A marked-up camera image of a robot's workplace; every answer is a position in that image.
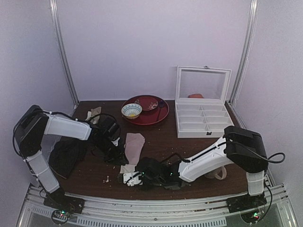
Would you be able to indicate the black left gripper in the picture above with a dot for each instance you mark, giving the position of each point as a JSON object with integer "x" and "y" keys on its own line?
{"x": 116, "y": 154}

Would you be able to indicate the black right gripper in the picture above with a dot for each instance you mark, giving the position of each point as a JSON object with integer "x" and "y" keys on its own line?
{"x": 138, "y": 175}

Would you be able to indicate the pink and cream underwear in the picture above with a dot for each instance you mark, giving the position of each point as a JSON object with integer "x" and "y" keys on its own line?
{"x": 133, "y": 147}

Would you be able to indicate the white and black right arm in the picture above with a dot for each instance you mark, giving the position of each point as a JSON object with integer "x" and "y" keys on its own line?
{"x": 237, "y": 146}

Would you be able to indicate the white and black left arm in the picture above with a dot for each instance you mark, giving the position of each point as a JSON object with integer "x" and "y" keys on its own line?
{"x": 29, "y": 131}

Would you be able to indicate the beige crumpled cloth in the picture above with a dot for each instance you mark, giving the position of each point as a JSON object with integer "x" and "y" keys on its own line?
{"x": 93, "y": 115}

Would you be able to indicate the yellow and blue patterned bowl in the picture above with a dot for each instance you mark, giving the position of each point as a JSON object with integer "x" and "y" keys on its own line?
{"x": 131, "y": 111}

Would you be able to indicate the black striped garment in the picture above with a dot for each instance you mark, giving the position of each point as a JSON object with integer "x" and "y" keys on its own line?
{"x": 65, "y": 155}

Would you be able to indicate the small red floral dish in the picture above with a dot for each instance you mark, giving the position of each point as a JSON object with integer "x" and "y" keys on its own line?
{"x": 147, "y": 103}

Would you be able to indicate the beige mug with blue design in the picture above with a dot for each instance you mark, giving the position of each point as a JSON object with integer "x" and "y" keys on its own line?
{"x": 219, "y": 174}

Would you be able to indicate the red round lacquer tray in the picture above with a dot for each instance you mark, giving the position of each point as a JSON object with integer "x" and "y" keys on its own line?
{"x": 149, "y": 117}

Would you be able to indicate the purple spoon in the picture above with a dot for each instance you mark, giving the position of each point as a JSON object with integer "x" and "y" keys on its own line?
{"x": 161, "y": 105}

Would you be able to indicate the white compartment box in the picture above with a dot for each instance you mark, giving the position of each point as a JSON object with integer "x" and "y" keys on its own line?
{"x": 202, "y": 117}

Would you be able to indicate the red object behind box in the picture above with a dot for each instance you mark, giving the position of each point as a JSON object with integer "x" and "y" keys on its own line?
{"x": 197, "y": 95}

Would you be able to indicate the aluminium front rail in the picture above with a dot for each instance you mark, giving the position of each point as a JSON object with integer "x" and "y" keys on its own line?
{"x": 204, "y": 212}

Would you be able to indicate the left aluminium frame post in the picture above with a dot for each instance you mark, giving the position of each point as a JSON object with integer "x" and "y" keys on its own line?
{"x": 62, "y": 51}

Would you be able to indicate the aluminium frame post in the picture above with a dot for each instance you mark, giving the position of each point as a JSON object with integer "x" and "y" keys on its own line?
{"x": 250, "y": 31}
{"x": 62, "y": 51}

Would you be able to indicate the right aluminium frame post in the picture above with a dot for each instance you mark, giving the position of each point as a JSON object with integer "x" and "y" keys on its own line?
{"x": 250, "y": 31}

